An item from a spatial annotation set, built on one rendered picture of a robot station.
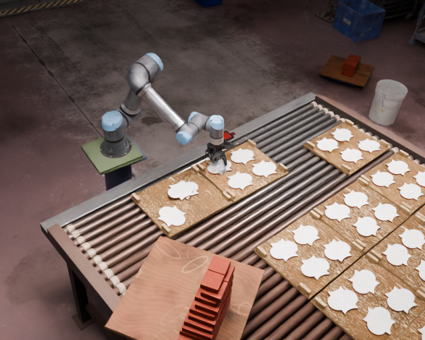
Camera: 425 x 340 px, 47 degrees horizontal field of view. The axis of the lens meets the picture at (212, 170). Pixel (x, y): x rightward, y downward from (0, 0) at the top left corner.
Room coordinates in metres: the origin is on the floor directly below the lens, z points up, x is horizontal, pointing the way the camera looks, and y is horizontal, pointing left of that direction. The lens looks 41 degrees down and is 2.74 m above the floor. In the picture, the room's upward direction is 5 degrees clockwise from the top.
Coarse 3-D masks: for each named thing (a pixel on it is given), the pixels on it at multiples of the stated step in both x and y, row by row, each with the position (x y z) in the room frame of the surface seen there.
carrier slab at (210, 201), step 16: (176, 176) 2.00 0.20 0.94; (192, 176) 2.01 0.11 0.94; (144, 192) 1.85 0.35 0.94; (160, 192) 1.86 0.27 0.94; (208, 192) 1.89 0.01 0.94; (144, 208) 1.73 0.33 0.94; (160, 208) 1.74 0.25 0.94; (192, 208) 1.76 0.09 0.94; (208, 208) 1.77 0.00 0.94; (160, 224) 1.63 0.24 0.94; (192, 224) 1.65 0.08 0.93
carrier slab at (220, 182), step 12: (228, 156) 2.21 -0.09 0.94; (264, 156) 2.24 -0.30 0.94; (204, 168) 2.08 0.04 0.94; (240, 168) 2.11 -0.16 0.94; (252, 168) 2.12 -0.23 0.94; (276, 168) 2.13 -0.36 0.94; (216, 180) 1.99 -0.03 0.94; (228, 180) 2.00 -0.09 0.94; (252, 180) 2.01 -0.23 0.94; (264, 180) 2.02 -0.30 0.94; (276, 180) 2.04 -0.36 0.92; (240, 192) 1.91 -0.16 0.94; (252, 192) 1.92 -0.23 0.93
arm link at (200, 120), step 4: (192, 116) 2.11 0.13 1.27; (196, 116) 2.10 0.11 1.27; (200, 116) 2.10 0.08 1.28; (204, 116) 2.10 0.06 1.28; (188, 120) 2.10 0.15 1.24; (192, 120) 2.07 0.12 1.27; (196, 120) 2.07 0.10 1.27; (200, 120) 2.08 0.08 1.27; (204, 120) 2.08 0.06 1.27; (196, 124) 2.04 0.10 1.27; (200, 124) 2.05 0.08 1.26; (204, 124) 2.06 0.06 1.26; (200, 128) 2.04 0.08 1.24; (204, 128) 2.06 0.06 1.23
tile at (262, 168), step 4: (256, 164) 2.14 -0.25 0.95; (260, 164) 2.15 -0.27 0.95; (264, 164) 2.15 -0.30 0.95; (268, 164) 2.15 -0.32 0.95; (272, 164) 2.16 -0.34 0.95; (256, 168) 2.11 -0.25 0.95; (260, 168) 2.11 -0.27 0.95; (264, 168) 2.11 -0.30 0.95; (268, 168) 2.12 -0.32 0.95; (272, 168) 2.12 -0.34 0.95; (252, 172) 2.08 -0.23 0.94; (256, 172) 2.07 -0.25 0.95; (260, 172) 2.08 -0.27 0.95; (264, 172) 2.08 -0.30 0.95; (268, 172) 2.08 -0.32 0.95; (272, 172) 2.08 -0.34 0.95; (260, 176) 2.05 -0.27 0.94; (264, 176) 2.05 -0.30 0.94
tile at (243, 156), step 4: (240, 148) 2.28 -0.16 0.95; (232, 152) 2.23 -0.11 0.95; (236, 152) 2.23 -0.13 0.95; (240, 152) 2.24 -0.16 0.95; (244, 152) 2.24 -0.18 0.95; (248, 152) 2.24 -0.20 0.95; (252, 152) 2.25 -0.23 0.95; (232, 156) 2.20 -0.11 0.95; (236, 156) 2.20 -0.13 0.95; (240, 156) 2.21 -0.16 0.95; (244, 156) 2.21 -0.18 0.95; (248, 156) 2.21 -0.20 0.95; (252, 156) 2.21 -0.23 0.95; (232, 160) 2.16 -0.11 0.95; (236, 160) 2.17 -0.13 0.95; (240, 160) 2.17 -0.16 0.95; (244, 160) 2.17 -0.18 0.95; (248, 160) 2.17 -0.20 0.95; (252, 160) 2.18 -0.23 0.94; (244, 164) 2.14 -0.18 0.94
